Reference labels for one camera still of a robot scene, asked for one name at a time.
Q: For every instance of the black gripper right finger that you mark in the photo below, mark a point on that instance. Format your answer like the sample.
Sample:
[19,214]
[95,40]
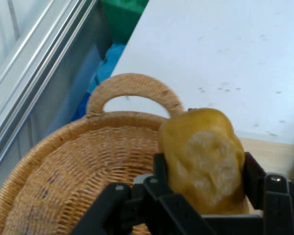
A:
[279,203]

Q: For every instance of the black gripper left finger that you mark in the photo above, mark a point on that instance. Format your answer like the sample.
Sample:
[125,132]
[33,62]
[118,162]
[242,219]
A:
[142,208]

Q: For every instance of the yellow bell pepper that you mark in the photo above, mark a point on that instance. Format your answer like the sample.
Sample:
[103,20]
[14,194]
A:
[201,137]

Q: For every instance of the bamboo cutting board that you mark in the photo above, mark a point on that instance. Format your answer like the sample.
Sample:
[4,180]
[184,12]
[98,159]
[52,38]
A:
[269,154]

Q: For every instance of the blue foam mat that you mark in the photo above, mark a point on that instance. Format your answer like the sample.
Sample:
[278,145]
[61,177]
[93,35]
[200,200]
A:
[103,71]

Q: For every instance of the green foam mat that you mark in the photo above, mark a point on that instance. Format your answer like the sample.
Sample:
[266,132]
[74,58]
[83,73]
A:
[122,19]

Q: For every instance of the aluminium wall rail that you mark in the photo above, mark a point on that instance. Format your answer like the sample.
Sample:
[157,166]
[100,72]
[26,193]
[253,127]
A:
[31,73]

